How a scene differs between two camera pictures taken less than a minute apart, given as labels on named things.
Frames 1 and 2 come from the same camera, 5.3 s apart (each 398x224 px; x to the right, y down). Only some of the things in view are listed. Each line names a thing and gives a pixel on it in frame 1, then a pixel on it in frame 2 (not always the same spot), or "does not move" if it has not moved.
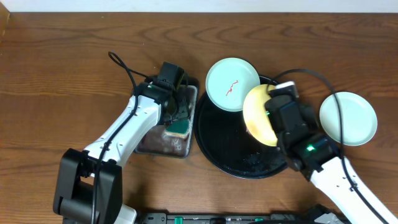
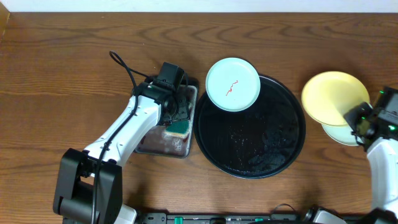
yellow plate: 255,116 -> 326,96
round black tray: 226,142 does not move
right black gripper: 310,117 -> 351,116
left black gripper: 178,102 does not move
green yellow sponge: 177,127 does not move
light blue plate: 228,81 does not move
